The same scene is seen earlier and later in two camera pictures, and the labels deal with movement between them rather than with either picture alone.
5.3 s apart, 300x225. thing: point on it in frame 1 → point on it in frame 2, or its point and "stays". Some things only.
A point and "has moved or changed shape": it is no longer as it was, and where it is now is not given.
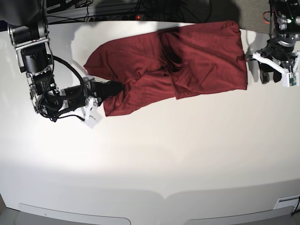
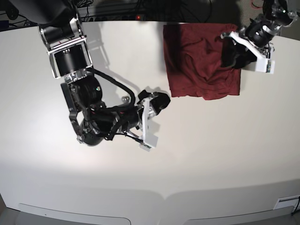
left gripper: (78, 98) → (128, 118)
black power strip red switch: (121, 17) stays
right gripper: (283, 55) → (234, 56)
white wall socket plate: (294, 201) stays
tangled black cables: (195, 11) stays
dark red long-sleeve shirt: (184, 60) has moved or changed shape
